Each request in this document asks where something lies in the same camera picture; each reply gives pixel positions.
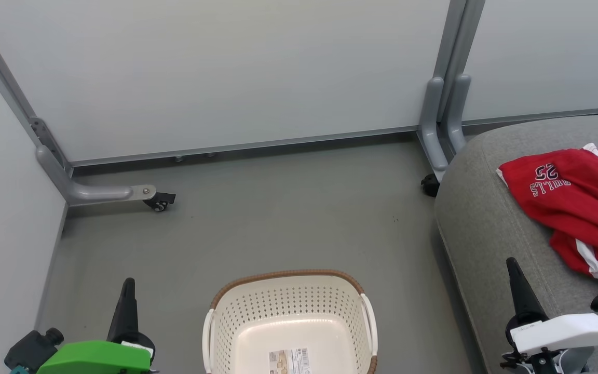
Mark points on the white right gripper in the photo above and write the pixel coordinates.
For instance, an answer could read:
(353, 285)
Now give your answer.
(569, 332)

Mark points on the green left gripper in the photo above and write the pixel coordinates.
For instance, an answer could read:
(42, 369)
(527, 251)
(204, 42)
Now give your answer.
(96, 358)

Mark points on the red white basketball jersey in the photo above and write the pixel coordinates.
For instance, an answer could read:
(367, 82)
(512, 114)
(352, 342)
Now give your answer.
(574, 202)

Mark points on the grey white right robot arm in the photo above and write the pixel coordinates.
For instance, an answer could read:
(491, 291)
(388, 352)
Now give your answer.
(563, 365)

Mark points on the beige plastic laundry basket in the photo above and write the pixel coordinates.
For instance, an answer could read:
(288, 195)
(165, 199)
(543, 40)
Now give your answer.
(288, 306)

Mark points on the grey fabric sofa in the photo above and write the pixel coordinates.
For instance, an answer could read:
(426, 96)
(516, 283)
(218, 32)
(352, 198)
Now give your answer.
(491, 218)

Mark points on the black partition caster wheel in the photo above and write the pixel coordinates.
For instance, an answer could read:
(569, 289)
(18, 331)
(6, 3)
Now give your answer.
(160, 200)
(430, 185)

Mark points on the grey partition foot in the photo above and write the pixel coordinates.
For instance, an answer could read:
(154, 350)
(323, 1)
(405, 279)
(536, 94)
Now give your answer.
(86, 192)
(457, 114)
(430, 130)

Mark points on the paper label sticker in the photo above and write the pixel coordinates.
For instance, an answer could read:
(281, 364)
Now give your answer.
(289, 361)

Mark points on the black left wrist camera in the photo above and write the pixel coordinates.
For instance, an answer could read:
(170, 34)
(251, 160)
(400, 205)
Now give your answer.
(31, 348)

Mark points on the grey partition post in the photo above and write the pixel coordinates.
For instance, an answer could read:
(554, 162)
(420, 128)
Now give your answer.
(8, 88)
(457, 36)

